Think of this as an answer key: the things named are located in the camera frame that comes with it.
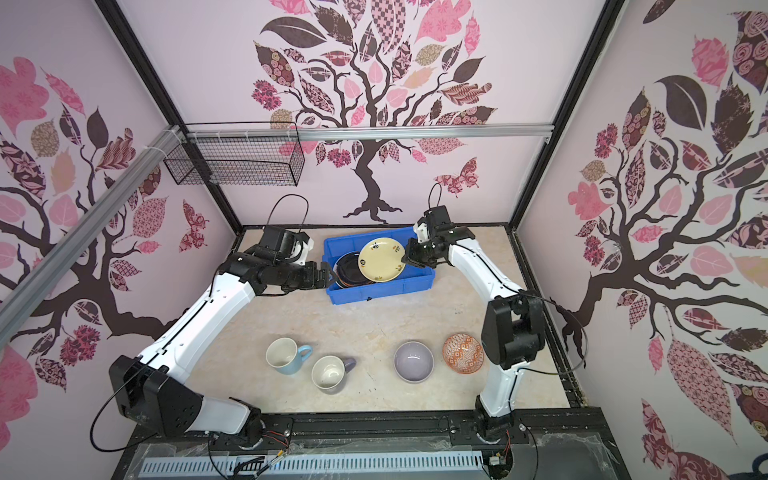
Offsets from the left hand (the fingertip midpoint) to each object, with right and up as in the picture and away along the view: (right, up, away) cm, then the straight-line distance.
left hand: (322, 283), depth 78 cm
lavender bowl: (+25, -23, +5) cm, 35 cm away
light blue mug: (-12, -22, +6) cm, 26 cm away
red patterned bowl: (+40, -22, +7) cm, 46 cm away
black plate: (+5, +2, +12) cm, 13 cm away
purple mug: (+1, -26, +4) cm, 27 cm away
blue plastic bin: (+25, 0, +16) cm, 30 cm away
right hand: (+22, +8, +10) cm, 26 cm away
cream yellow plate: (+15, +6, +11) cm, 20 cm away
